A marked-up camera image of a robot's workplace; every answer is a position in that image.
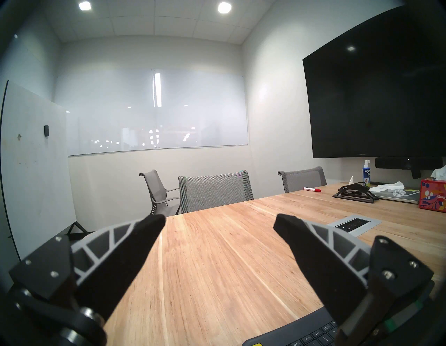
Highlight large black wall television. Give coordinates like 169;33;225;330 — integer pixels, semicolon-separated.
302;3;446;159

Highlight crumpled white cloth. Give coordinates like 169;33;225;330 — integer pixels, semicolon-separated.
369;181;405;192

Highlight colourful floral tissue box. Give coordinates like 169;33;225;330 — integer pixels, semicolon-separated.
418;178;446;213

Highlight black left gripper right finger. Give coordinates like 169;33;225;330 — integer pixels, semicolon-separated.
274;213;435;325

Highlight large glass wall whiteboard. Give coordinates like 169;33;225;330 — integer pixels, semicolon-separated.
54;68;249;157

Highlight gray office chair with armrests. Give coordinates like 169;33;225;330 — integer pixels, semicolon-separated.
139;170;182;216

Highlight silver closed laptop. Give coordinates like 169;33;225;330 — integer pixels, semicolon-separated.
375;188;421;204

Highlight coiled black cable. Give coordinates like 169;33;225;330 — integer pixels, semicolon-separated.
338;182;375;201

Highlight black video conference bar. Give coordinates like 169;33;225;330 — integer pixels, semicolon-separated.
375;157;444;179

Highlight mobile whiteboard on black stand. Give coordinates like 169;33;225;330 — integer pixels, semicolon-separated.
0;80;91;260

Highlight black wireless keyboard with touchpad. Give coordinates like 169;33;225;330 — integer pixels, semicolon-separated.
242;307;338;346

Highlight gray mesh office chair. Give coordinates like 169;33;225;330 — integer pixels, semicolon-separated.
278;166;328;194
178;170;254;214

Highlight silver table power outlet panel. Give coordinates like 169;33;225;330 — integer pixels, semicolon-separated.
328;215;382;238

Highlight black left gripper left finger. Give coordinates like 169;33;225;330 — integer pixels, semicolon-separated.
9;214;167;321

